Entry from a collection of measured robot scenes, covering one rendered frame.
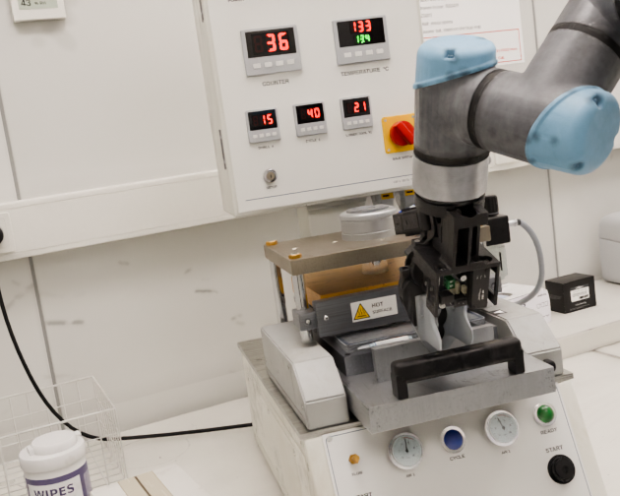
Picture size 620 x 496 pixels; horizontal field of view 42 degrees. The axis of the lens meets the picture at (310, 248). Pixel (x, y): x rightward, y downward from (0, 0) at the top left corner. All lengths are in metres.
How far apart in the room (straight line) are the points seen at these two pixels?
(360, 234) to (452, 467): 0.32
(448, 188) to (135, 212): 0.83
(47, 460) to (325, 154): 0.58
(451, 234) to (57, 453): 0.62
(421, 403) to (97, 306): 0.83
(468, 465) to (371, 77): 0.59
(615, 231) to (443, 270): 1.24
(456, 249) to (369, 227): 0.28
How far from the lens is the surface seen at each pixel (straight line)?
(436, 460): 0.97
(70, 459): 1.16
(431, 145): 0.79
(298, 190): 1.22
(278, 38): 1.21
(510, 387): 0.93
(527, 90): 0.73
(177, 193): 1.54
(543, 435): 1.02
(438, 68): 0.76
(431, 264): 0.83
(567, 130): 0.70
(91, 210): 1.50
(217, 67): 1.20
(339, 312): 1.01
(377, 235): 1.08
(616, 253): 2.05
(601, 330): 1.74
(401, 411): 0.89
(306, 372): 0.95
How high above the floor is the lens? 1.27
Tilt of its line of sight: 9 degrees down
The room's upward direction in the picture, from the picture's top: 8 degrees counter-clockwise
